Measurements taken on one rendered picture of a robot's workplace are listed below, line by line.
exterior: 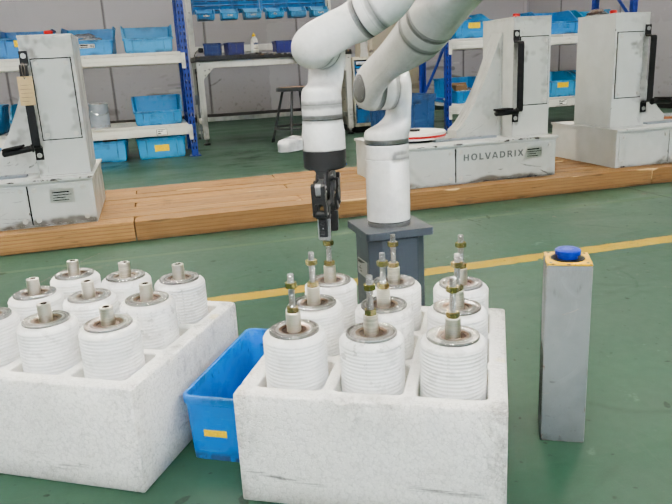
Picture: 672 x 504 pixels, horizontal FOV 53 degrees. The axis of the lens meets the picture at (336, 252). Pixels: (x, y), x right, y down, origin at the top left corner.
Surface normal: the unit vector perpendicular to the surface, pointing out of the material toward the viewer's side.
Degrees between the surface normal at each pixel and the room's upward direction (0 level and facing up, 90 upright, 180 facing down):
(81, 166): 90
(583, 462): 0
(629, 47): 90
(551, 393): 90
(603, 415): 0
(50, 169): 90
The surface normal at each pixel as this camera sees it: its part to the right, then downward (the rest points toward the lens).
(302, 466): -0.22, 0.27
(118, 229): 0.26, 0.25
